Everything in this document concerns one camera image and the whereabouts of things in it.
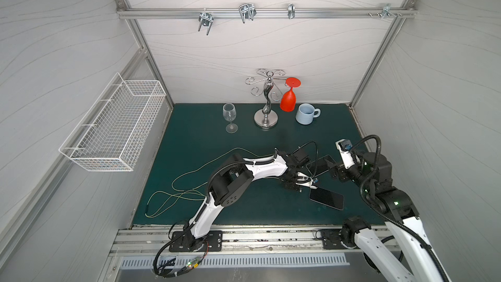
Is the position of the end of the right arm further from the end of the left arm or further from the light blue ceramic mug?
the light blue ceramic mug

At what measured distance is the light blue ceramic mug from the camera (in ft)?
3.63

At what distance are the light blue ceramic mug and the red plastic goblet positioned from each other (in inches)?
3.3

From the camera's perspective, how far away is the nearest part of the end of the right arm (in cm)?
61

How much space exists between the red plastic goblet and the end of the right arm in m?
0.45

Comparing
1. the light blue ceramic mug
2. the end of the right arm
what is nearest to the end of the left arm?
the end of the right arm

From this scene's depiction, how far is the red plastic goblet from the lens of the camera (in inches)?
A: 36.7

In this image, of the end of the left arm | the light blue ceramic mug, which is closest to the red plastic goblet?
the light blue ceramic mug

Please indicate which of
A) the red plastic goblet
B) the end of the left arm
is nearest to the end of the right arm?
the end of the left arm

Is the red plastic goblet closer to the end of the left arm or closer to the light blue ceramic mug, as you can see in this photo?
the light blue ceramic mug

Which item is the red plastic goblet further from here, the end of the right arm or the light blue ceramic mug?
the end of the right arm

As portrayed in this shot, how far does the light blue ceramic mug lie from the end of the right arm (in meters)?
0.50

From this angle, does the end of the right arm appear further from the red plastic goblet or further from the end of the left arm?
the red plastic goblet
